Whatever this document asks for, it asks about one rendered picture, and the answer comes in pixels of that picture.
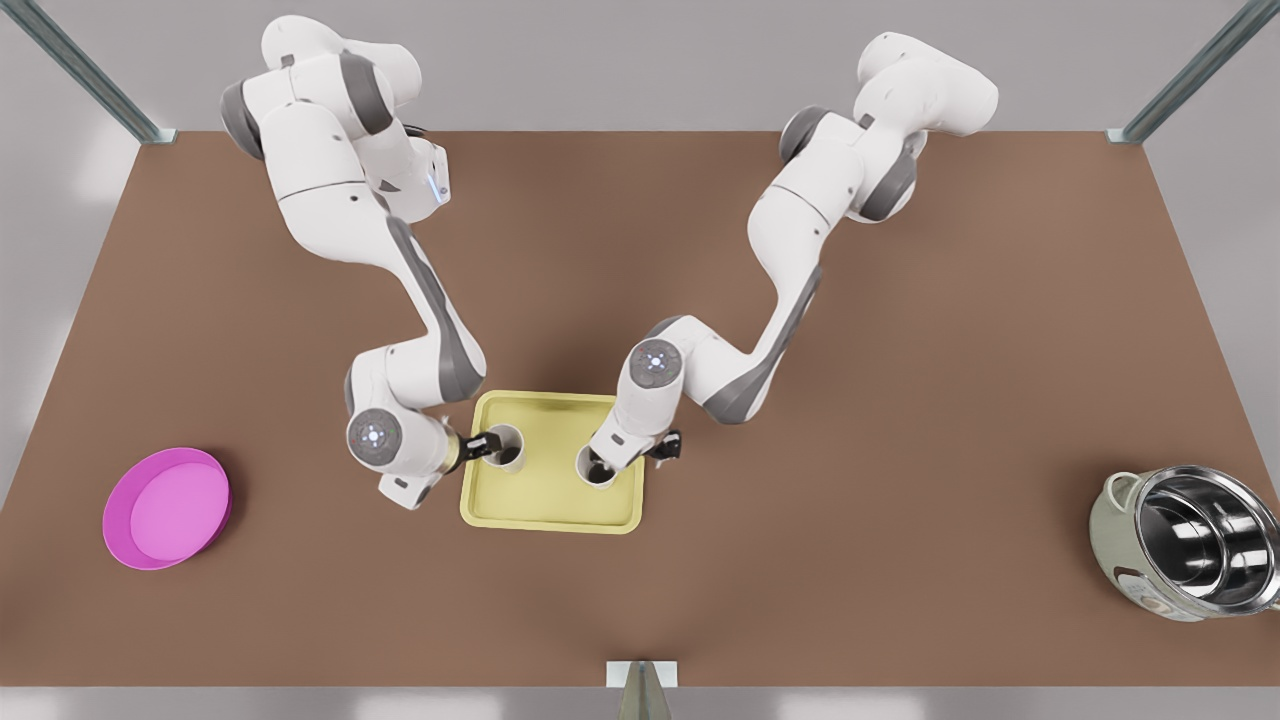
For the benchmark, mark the silver frame post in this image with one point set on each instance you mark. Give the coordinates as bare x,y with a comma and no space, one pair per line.
85,72
641,690
1195,70

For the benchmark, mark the white cup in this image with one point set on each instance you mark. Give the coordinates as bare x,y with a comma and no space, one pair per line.
508,452
594,470

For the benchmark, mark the yellow tray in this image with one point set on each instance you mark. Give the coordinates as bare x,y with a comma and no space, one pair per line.
550,490

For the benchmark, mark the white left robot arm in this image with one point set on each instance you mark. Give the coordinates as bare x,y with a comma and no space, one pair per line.
800,220

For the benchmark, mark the pink bowl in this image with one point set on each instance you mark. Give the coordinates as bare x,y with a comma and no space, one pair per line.
168,508

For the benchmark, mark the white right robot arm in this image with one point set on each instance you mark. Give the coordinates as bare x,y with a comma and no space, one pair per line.
330,200

